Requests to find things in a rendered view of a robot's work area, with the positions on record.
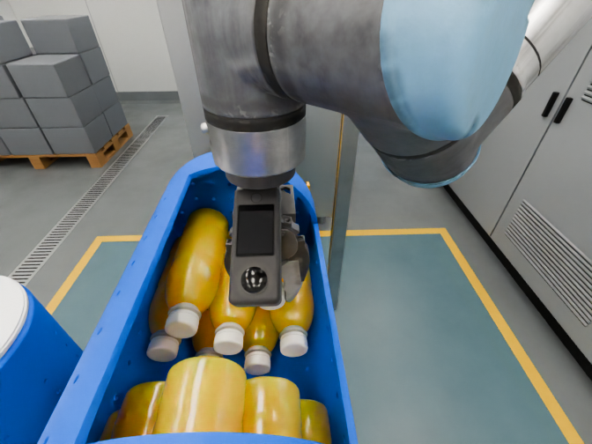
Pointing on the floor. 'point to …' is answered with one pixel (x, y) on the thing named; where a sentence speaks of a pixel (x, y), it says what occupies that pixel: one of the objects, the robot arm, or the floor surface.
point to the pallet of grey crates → (57, 93)
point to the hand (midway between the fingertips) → (270, 299)
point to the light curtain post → (348, 137)
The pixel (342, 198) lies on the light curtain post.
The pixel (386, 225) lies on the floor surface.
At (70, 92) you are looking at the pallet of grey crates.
